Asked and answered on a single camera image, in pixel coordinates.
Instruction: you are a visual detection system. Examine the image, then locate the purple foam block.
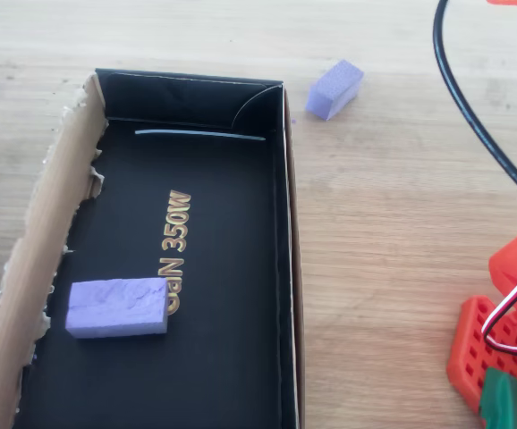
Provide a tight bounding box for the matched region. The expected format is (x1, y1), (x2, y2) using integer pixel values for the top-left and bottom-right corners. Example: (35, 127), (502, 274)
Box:
(305, 59), (365, 122)
(64, 276), (169, 340)

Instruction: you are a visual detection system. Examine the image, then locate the orange perforated arm base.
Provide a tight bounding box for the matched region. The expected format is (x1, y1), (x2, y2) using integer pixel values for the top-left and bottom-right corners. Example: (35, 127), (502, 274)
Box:
(445, 294), (517, 429)

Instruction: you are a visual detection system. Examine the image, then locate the black cardboard box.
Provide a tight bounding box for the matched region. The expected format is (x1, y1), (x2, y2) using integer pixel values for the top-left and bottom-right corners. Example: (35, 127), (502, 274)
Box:
(0, 67), (307, 429)

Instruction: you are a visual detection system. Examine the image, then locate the green table clamp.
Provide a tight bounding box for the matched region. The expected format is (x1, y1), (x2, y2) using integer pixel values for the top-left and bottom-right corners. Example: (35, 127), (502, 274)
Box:
(479, 367), (517, 429)

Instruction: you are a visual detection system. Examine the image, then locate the black camera cable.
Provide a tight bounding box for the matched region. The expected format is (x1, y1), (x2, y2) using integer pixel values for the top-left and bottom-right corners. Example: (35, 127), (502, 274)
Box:
(432, 0), (517, 211)

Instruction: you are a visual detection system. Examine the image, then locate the red white black servo wire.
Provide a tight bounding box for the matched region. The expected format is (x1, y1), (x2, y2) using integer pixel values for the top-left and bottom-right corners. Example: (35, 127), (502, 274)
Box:
(480, 187), (517, 358)

